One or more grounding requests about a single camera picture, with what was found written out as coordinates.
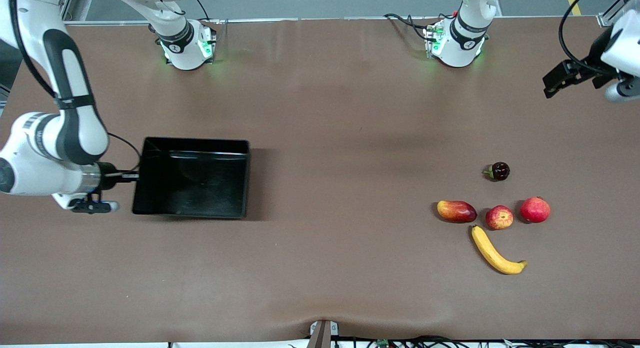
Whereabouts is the black rectangular plastic box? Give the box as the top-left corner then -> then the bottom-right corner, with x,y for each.
131,136 -> 251,219

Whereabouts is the red yellow apple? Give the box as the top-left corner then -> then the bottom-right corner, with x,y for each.
485,205 -> 515,231

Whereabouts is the yellow banana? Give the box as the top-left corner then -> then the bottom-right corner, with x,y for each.
470,225 -> 529,276

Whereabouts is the dark purple mangosteen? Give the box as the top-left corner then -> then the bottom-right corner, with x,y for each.
482,161 -> 511,182

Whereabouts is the red pomegranate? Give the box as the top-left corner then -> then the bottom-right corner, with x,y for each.
519,196 -> 552,224

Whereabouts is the red yellow mango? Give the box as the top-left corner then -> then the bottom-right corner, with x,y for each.
436,200 -> 478,224

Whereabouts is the brown table mat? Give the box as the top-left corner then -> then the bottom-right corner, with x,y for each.
0,16 -> 640,345

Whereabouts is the aluminium frame post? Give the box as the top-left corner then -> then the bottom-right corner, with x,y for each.
597,0 -> 633,28
59,0 -> 81,21

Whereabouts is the silver table edge rail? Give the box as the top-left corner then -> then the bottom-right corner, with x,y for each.
65,16 -> 601,24

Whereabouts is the metal table clamp bracket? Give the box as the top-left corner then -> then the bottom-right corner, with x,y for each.
307,320 -> 340,348

